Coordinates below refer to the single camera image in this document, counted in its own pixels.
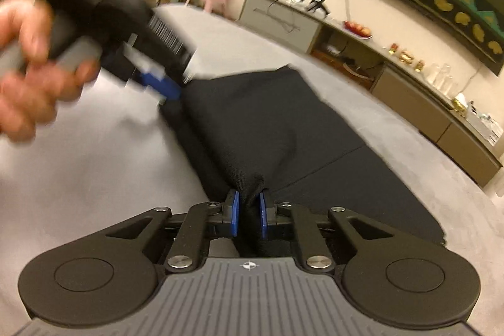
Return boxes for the set of clear glasses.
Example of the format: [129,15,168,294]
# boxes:
[425,63,458,95]

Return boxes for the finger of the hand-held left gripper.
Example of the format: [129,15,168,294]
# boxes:
[125,41,182,103]

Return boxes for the person's left hand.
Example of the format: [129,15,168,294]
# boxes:
[0,0,102,142]

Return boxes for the red fruit plate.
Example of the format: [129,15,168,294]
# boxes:
[342,20,373,40]

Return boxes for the white coiled cable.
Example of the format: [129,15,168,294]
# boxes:
[342,60,371,79]

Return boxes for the gold tissue box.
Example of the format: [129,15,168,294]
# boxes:
[450,94,468,115]

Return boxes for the white storage basket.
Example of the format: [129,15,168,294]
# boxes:
[466,105,499,146]

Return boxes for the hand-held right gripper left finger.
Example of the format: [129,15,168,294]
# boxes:
[104,190,241,274]

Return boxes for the black pants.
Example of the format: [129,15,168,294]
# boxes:
[159,64,447,258]

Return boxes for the long media cabinet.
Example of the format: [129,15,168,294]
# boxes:
[235,0,504,190]

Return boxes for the black cable on drawer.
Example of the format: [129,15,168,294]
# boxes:
[255,0,301,34]

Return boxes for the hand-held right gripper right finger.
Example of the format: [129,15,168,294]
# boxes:
[258,191,398,274]

